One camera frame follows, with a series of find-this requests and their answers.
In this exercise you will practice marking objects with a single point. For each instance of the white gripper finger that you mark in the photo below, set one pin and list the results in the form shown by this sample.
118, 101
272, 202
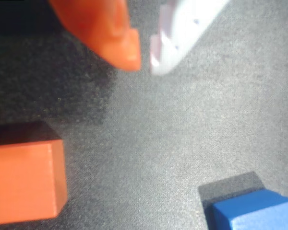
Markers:
184, 31

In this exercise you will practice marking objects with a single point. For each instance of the black table mat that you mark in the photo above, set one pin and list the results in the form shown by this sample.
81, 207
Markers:
158, 134

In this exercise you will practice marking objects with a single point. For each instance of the blue wooden cube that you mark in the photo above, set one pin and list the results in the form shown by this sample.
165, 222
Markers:
254, 210

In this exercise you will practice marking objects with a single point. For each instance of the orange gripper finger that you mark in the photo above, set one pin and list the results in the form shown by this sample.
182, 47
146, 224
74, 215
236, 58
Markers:
98, 28

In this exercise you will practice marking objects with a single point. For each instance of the orange wooden cube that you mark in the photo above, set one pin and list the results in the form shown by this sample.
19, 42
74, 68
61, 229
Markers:
21, 182

